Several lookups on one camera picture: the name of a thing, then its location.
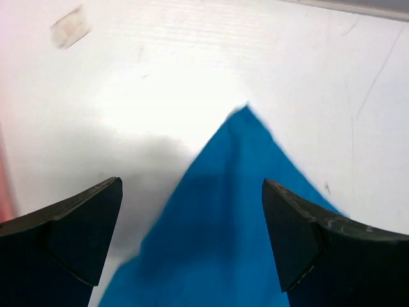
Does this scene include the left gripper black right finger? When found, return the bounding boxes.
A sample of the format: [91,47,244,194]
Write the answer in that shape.
[262,180,408,306]

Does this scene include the small tape piece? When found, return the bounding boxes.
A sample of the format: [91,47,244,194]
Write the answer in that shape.
[50,4,91,49]

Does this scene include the metal table edge rail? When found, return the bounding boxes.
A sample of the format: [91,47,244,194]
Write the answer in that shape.
[288,0,408,21]

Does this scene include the blue t-shirt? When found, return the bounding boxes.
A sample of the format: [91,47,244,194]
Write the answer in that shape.
[100,107,334,306]

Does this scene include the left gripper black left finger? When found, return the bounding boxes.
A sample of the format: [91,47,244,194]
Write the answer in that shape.
[1,177,123,306]

